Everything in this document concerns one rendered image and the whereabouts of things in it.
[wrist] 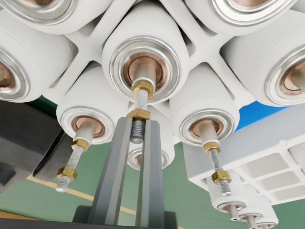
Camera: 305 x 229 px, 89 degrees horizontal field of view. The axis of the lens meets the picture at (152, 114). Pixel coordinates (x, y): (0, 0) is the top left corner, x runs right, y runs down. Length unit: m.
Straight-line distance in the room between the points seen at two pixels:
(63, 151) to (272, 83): 0.50
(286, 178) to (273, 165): 0.12
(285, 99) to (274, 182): 0.49
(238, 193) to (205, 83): 0.34
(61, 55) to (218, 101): 0.22
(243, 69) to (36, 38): 0.25
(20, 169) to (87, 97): 0.36
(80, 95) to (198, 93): 0.15
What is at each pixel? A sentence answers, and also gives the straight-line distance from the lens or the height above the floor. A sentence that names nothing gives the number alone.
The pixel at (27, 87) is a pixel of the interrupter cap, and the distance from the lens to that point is 0.23.
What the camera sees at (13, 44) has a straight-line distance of 0.22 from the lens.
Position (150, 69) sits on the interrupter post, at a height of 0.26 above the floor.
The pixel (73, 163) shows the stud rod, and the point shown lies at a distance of 0.21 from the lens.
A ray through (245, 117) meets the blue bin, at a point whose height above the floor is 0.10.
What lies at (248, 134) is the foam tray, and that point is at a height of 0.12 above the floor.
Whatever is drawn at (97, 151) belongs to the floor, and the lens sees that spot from 0.76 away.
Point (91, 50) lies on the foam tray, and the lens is 0.25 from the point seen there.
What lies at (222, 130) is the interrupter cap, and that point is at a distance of 0.24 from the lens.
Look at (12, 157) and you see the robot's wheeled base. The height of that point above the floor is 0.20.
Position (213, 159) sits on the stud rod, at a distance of 0.20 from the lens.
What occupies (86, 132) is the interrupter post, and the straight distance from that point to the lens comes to 0.22.
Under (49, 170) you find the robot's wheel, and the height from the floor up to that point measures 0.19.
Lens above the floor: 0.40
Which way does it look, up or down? 48 degrees down
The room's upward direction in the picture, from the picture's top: 178 degrees counter-clockwise
